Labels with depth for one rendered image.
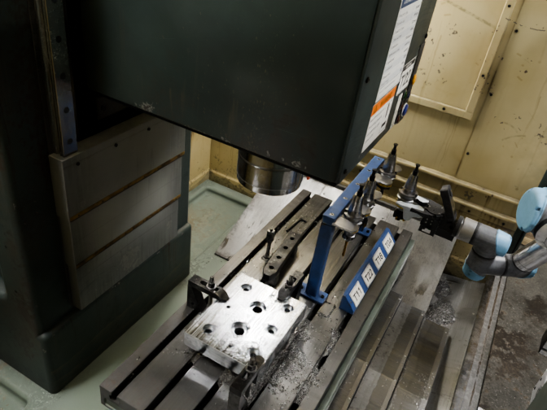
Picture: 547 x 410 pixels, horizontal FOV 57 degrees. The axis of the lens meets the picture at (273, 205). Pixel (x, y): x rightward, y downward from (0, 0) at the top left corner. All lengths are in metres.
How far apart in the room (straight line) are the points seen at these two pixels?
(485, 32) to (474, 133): 0.37
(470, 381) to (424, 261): 0.60
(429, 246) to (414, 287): 0.20
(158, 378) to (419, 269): 1.18
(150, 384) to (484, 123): 1.47
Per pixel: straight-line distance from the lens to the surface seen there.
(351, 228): 1.45
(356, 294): 1.67
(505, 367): 3.07
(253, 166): 1.10
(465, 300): 2.26
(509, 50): 1.98
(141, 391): 1.40
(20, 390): 1.82
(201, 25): 1.02
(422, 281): 2.13
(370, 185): 1.56
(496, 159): 2.10
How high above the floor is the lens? 2.05
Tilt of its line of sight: 34 degrees down
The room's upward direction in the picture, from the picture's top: 9 degrees clockwise
